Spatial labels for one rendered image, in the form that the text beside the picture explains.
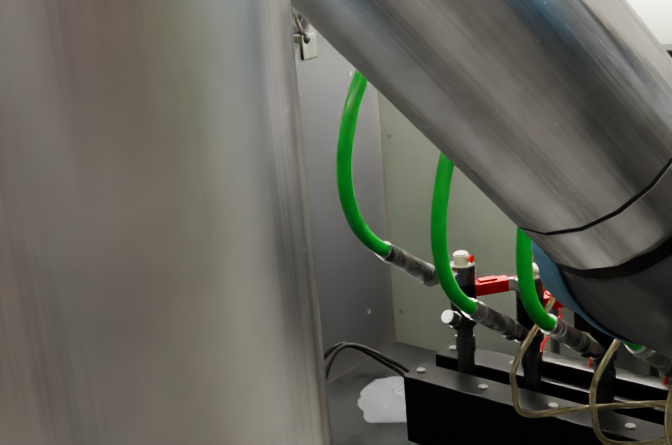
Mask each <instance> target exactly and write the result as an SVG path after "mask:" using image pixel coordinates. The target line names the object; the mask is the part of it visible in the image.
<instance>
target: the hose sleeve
mask: <svg viewBox="0 0 672 445"><path fill-rule="evenodd" d="M383 242H385V243H386V244H388V246H389V251H388V253H387V254H386V255H385V256H384V257H379V256H378V255H376V256H377V257H378V258H379V259H381V260H383V261H384V262H385V263H388V264H389V265H391V266H394V267H396V268H398V269H399V270H401V271H403V272H405V273H407V274H408V275H410V276H412V277H414V278H416V279H418V280H420V281H426V280H428V279H429V278H430V277H431V275H432V268H431V266H430V265H428V264H426V263H425V262H424V261H422V260H420V259H418V258H416V257H414V256H412V255H410V254H409V253H407V252H405V251H403V250H401V249H400V248H399V247H397V246H395V245H393V244H391V243H389V242H387V241H383Z"/></svg>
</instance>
